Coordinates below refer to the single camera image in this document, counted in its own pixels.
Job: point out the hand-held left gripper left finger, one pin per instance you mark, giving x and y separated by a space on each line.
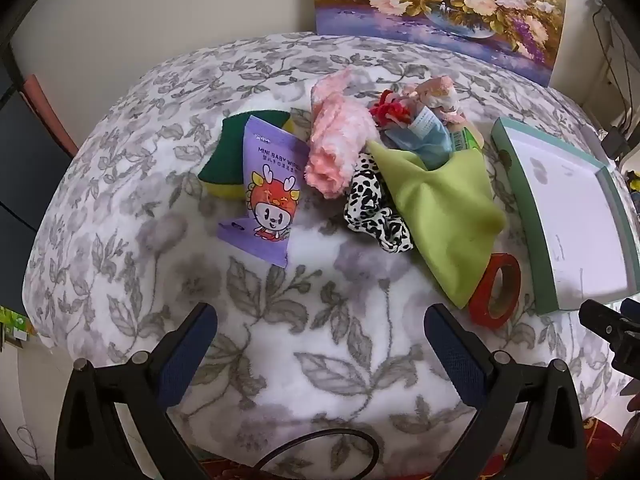
192 345

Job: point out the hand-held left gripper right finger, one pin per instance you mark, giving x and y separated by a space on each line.
450 347

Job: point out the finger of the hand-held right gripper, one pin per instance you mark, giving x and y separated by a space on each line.
631 307
602 322

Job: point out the green box with white inside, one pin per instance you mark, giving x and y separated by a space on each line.
575 220

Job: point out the lime green cloth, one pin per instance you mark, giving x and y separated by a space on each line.
440 215

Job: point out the black and white spotted scrunchie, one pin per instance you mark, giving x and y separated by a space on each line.
367 205

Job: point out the purple baby wipes packet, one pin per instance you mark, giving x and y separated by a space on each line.
270 195

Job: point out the green and yellow sponge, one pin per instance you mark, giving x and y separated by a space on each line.
220 157

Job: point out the green tissue packet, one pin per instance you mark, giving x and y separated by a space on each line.
465 140

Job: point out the red flower hair clip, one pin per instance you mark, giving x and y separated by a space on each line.
387 110

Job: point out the pink fluffy towel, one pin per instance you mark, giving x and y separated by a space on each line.
335 130

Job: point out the pink floral scrunchie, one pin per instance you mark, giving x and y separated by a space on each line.
440 97

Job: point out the red tape roll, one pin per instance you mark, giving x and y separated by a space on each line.
481 306

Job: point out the grey floral blanket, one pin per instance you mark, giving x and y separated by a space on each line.
300 360

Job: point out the red patterned rug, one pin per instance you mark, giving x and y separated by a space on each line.
602 447

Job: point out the black power adapter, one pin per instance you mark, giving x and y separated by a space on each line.
614 142

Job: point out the green carton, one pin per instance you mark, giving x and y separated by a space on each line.
12 327

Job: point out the dark cabinet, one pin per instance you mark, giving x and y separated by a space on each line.
25 185

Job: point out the pink board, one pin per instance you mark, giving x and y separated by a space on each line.
50 115

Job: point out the flower painting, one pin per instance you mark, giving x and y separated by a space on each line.
430 0

